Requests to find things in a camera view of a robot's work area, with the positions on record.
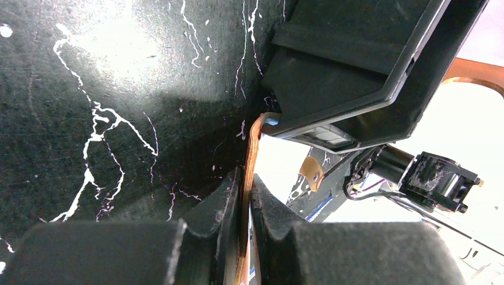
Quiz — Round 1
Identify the stack of white cards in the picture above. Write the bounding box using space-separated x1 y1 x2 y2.
305 125 354 145

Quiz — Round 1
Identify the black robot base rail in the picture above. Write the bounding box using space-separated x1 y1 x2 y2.
287 145 503 255

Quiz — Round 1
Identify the black card tray box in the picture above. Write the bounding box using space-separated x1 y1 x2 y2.
262 1 487 153

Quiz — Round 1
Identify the orange leather card holder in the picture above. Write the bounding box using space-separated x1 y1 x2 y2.
235 112 327 285

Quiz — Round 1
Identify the orange wooden shelf rack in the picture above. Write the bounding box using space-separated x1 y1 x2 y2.
441 58 503 97

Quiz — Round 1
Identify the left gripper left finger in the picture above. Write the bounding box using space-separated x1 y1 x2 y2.
1 168 241 284

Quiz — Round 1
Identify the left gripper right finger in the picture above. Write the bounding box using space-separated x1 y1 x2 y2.
250 175 465 284

